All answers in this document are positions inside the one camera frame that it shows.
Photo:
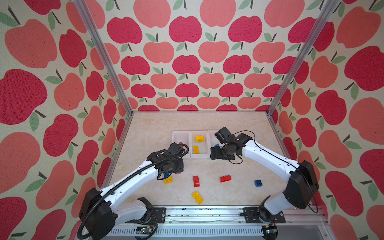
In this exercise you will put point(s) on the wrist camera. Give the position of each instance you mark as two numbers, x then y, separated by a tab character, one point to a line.
175	149
224	136

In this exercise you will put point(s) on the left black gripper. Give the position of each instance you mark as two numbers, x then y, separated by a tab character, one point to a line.
181	167

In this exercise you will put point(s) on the white three-compartment bin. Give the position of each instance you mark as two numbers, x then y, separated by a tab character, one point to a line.
188	138

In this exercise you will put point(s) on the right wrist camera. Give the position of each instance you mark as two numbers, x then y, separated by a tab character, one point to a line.
224	136

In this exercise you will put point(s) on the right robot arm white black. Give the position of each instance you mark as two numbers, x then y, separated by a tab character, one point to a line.
300	178

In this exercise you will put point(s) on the aluminium corner post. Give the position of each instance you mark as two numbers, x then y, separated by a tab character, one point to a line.
319	24
103	53

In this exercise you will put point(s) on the yellow ring lego piece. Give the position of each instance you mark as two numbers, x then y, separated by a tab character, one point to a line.
199	139

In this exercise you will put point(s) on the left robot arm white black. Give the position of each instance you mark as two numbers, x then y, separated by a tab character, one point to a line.
101	210

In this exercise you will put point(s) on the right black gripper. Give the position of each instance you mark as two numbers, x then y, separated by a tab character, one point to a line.
214	154

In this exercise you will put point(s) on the yellow lego brick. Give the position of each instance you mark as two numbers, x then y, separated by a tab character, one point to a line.
197	197
196	149
168	180

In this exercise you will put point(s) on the yellow lego brick bottom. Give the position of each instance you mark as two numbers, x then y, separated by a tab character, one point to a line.
197	197

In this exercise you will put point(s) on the small blue lego brick right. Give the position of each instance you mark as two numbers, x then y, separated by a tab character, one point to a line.
258	183

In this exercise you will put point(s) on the left aluminium corner post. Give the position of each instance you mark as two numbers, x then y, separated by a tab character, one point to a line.
103	53

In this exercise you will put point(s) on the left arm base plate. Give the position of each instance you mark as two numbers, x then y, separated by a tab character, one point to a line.
152	216

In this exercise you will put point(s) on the right aluminium corner post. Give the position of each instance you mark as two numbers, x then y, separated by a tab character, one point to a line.
319	24

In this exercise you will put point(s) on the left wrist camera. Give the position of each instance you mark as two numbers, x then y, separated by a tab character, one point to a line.
175	149

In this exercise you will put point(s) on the aluminium front rail frame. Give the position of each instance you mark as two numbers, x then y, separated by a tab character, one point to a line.
224	222

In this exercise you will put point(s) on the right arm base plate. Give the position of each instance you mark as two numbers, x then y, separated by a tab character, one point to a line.
256	216

